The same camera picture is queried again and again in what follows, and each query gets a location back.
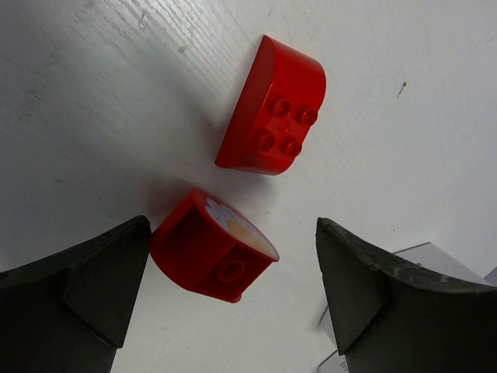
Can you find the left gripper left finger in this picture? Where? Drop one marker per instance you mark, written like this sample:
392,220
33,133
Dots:
70,311

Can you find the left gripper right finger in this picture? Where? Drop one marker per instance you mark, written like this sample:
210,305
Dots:
391,315

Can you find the red rounded lego piece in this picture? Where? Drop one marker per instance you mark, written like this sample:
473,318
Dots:
207,247

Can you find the small red lego brick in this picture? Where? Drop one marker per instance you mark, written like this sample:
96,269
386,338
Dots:
277,107

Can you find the tilted white divided container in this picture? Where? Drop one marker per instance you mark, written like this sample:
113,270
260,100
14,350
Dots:
431,257

